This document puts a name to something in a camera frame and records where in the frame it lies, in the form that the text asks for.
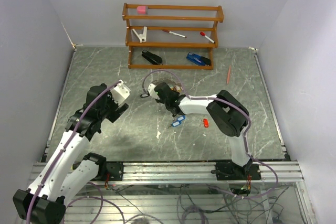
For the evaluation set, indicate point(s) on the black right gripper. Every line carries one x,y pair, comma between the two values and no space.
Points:
177,93

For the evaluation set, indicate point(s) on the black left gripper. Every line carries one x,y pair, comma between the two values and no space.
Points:
114,105

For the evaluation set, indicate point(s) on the large keyring with keys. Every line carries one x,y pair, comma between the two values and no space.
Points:
174,85

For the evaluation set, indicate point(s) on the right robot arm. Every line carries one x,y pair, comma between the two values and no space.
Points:
230,116

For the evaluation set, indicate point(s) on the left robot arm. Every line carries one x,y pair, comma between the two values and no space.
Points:
46,198

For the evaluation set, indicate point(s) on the blue key tag pair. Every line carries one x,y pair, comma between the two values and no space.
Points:
177,121

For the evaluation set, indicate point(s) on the black stapler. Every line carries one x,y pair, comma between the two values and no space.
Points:
152,58

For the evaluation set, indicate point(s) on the red key tag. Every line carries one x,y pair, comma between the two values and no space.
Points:
205,123

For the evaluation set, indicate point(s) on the blue stapler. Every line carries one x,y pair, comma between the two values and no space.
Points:
198,60

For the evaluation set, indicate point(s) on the wooden three-tier shelf rack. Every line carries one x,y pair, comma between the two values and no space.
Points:
185,20

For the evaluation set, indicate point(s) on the orange pencil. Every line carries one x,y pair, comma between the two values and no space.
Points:
228,74

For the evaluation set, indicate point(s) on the white clip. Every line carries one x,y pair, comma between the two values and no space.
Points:
143,36

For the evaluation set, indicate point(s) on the red-capped white marker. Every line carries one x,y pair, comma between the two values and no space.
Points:
207,37

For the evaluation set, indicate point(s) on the pink eraser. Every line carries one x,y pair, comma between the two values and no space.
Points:
142,10

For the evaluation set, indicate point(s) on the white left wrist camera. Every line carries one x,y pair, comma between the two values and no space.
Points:
120,93

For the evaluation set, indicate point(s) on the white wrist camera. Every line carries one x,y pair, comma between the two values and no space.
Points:
120,93
151,91

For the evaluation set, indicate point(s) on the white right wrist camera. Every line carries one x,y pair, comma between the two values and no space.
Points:
151,91

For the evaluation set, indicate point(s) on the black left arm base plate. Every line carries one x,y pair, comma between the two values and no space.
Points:
115,171

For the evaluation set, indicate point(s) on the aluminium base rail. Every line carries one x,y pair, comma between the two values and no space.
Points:
137,173

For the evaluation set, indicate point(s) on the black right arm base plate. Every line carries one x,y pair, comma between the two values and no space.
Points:
227,170

